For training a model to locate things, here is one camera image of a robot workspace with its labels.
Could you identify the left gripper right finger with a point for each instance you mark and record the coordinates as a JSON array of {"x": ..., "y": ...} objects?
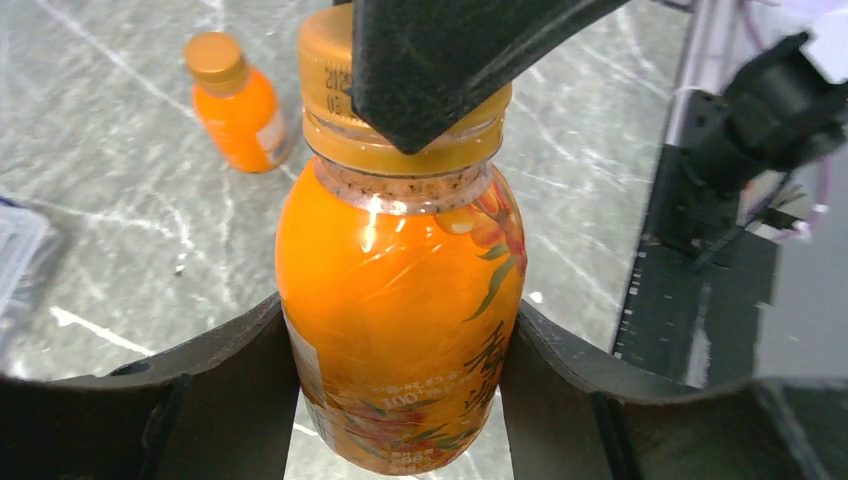
[{"x": 573, "y": 411}]

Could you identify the orange juice bottle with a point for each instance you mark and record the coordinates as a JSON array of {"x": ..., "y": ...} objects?
[
  {"x": 248, "y": 127},
  {"x": 400, "y": 294}
]

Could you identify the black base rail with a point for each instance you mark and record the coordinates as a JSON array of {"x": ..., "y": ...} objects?
[{"x": 697, "y": 328}]

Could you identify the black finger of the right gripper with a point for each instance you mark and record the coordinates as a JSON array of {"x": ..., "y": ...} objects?
[{"x": 419, "y": 67}]

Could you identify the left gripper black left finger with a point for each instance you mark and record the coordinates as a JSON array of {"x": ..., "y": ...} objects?
[{"x": 219, "y": 406}]

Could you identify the orange bottle cap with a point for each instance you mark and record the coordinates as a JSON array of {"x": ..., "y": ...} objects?
[
  {"x": 216, "y": 62},
  {"x": 333, "y": 131}
]

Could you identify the clear plastic screw box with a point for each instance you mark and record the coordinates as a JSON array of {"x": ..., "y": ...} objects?
[{"x": 30, "y": 248}]

